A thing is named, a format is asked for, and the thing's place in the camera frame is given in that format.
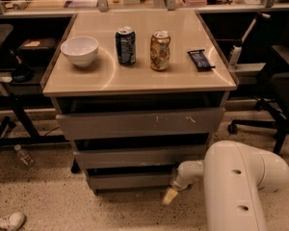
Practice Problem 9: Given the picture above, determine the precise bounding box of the dark blue snack bar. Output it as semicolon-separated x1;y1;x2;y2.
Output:
188;49;214;70

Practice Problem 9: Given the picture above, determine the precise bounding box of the grey middle drawer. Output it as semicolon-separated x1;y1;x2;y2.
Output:
74;144;207;169

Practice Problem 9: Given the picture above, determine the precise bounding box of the white bowl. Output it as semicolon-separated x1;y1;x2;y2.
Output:
61;37;99;67

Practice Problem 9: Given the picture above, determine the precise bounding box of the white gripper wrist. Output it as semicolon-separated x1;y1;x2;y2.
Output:
162;172;192;205

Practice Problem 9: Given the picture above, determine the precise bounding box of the black office chair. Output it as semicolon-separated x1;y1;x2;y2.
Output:
227;16;289;154

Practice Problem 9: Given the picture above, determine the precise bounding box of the grey drawer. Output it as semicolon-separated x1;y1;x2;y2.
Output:
74;144;207;169
87;166;172;192
56;108;224;140

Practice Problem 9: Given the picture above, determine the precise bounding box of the gold soda can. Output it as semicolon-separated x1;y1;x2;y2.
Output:
150;30;171;71

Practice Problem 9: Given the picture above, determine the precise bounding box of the black box under desk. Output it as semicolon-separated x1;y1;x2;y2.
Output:
17;38;58;63

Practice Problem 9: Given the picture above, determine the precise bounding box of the blue soda can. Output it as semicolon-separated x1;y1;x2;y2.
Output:
116;26;136;65

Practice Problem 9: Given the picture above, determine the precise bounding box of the grey top drawer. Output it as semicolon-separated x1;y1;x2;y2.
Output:
56;108;224;140

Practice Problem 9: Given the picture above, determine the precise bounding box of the black desk frame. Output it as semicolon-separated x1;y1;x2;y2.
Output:
0;24;68;171

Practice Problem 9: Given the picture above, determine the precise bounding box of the grey drawer cabinet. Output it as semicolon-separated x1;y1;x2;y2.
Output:
39;9;240;196

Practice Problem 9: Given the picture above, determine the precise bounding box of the plastic water bottle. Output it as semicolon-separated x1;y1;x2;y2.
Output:
13;144;35;167

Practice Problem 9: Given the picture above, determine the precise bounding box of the white sneaker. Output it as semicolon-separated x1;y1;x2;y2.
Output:
0;212;26;231

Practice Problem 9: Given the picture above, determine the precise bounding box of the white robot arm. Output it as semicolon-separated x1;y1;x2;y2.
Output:
163;141;289;231

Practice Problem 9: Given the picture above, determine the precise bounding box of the grey bottom drawer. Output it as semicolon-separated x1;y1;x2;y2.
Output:
87;166;172;192

